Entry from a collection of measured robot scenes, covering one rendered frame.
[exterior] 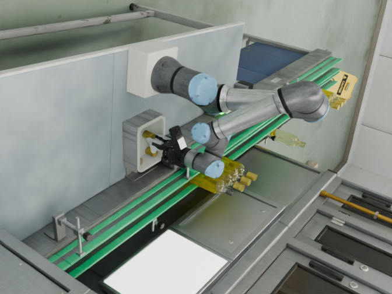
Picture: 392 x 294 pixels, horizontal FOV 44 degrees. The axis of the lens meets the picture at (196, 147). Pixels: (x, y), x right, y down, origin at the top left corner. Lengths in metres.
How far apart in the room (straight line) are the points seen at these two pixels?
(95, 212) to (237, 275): 0.62
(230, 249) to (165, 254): 0.28
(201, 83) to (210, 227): 0.70
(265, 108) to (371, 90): 6.57
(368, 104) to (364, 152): 0.86
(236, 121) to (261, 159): 1.06
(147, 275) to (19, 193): 0.59
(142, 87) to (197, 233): 0.69
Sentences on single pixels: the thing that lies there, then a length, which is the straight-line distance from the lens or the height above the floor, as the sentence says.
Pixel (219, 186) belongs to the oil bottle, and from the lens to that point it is 2.23.
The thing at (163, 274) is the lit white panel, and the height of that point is 1.15.
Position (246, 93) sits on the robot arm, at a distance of 1.92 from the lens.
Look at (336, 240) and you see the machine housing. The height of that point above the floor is 1.59.
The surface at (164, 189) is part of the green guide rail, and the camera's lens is 2.15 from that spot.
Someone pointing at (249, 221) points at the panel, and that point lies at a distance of 2.28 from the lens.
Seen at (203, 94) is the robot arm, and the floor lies 1.07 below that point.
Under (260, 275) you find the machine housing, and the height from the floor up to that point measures 1.43.
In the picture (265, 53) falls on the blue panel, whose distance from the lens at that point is 3.54.
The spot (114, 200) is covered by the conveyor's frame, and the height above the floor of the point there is 0.84.
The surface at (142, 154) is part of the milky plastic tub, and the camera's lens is 2.20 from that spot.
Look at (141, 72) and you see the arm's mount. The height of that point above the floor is 0.82.
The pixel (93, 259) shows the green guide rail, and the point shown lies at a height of 0.95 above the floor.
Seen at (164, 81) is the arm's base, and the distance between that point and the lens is 1.92.
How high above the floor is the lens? 2.02
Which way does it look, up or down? 29 degrees down
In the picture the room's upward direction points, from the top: 113 degrees clockwise
